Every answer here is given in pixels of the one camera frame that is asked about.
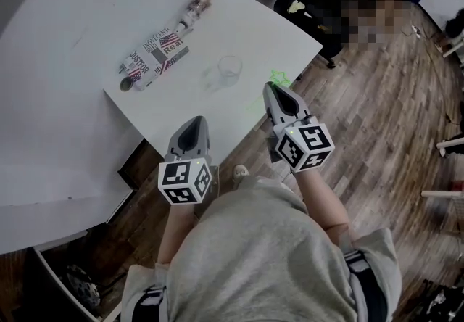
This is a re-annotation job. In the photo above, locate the person's left forearm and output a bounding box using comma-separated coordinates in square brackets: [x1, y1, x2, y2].
[157, 202, 204, 266]

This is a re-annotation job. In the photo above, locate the flag print box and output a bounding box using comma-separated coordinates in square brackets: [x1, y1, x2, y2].
[119, 25, 191, 92]

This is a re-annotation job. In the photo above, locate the black equipment pile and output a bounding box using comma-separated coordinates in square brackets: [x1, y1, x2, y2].
[415, 278, 464, 322]

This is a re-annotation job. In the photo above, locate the white side table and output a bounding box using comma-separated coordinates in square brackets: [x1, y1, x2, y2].
[420, 137, 464, 238]

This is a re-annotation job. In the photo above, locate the white chair frame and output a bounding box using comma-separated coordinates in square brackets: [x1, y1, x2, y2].
[33, 245, 125, 322]

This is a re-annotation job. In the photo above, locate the clear plastic bottle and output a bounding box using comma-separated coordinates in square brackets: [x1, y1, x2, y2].
[176, 0, 215, 33]

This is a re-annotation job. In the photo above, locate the black arm strap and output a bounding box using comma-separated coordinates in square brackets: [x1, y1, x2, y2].
[131, 284, 168, 322]
[341, 249, 389, 322]

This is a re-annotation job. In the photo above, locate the person's beige trouser leg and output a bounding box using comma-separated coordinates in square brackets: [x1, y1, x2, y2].
[236, 175, 271, 200]

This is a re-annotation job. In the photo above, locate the low white table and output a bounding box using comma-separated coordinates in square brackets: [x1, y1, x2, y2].
[441, 28, 464, 68]

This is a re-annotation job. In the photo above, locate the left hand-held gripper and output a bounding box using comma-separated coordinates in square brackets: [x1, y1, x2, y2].
[157, 116, 214, 207]

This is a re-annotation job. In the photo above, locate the green plastic stirrer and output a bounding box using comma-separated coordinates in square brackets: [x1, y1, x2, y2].
[247, 68, 291, 112]

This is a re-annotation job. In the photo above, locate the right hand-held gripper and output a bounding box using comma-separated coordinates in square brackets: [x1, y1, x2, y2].
[262, 81, 335, 174]

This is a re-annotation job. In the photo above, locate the clear drinking glass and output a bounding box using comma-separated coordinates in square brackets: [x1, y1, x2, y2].
[216, 54, 244, 91]

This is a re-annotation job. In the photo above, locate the black left arm strap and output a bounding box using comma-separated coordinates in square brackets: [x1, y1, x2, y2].
[131, 284, 168, 322]

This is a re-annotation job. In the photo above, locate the person's grey shirt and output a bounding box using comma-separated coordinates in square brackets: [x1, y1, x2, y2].
[120, 178, 404, 322]

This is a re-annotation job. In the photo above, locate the person's beige shoe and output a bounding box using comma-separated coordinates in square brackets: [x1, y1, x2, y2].
[231, 163, 251, 184]

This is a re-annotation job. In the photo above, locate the black right arm strap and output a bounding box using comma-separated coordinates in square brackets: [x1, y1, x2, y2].
[341, 249, 389, 322]

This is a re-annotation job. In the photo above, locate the patterned seat cushion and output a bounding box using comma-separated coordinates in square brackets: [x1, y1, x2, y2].
[66, 263, 102, 310]

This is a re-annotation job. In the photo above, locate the person's right forearm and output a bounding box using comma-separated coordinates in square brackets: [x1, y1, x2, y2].
[294, 163, 352, 242]

